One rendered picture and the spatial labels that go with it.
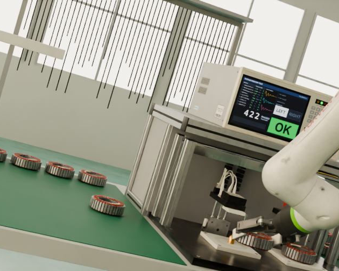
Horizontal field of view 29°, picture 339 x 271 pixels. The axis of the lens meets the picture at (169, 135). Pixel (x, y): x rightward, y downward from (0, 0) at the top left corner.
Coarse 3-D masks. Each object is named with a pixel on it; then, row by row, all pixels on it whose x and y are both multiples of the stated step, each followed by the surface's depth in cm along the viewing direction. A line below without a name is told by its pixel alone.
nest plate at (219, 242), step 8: (208, 240) 204; (216, 240) 204; (224, 240) 208; (216, 248) 197; (224, 248) 198; (232, 248) 199; (240, 248) 203; (248, 248) 206; (248, 256) 201; (256, 256) 201
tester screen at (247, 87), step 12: (252, 84) 214; (264, 84) 215; (240, 96) 214; (252, 96) 215; (264, 96) 216; (276, 96) 217; (288, 96) 218; (300, 96) 220; (240, 108) 214; (252, 108) 215; (264, 108) 217; (288, 108) 219; (300, 108) 220; (252, 120) 216; (264, 120) 217; (288, 120) 220; (300, 120) 221; (264, 132) 218
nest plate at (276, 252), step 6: (270, 252) 216; (276, 252) 214; (282, 258) 208; (288, 258) 210; (288, 264) 205; (294, 264) 205; (300, 264) 207; (306, 264) 210; (312, 264) 212; (312, 270) 208; (318, 270) 208; (324, 270) 209
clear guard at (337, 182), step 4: (316, 172) 215; (324, 172) 229; (320, 176) 203; (324, 176) 206; (328, 176) 211; (332, 176) 218; (336, 176) 225; (324, 180) 200; (328, 180) 201; (332, 180) 201; (336, 180) 205; (332, 184) 200; (336, 184) 201
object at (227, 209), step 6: (210, 192) 222; (222, 192) 214; (228, 192) 213; (216, 198) 216; (222, 198) 213; (228, 198) 209; (234, 198) 209; (240, 198) 210; (216, 204) 218; (222, 204) 211; (228, 204) 209; (234, 204) 210; (240, 204) 210; (228, 210) 207; (234, 210) 208; (240, 210) 211
